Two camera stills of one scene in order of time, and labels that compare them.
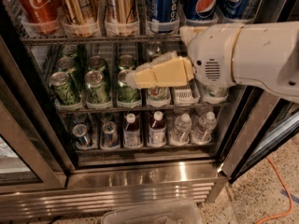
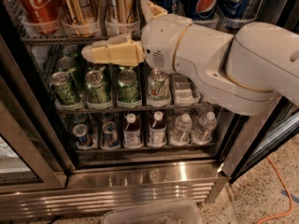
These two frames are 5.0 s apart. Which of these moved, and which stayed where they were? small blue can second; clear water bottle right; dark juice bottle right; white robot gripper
Moved: white robot gripper
Stayed: dark juice bottle right; small blue can second; clear water bottle right
